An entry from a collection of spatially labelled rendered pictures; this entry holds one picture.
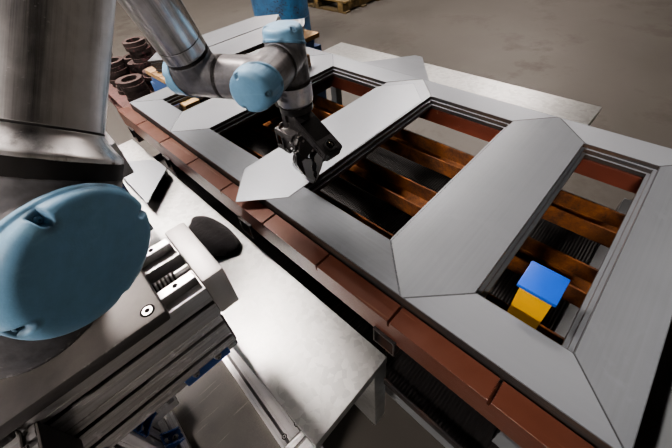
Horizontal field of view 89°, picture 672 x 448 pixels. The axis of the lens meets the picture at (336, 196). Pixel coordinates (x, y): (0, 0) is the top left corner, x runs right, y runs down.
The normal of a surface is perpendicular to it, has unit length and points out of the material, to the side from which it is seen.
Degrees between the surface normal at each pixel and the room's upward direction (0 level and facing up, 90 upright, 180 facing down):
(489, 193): 0
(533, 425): 0
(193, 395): 0
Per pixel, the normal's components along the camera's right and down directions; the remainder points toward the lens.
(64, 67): 0.82, 0.14
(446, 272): -0.08, -0.73
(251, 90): -0.29, 0.67
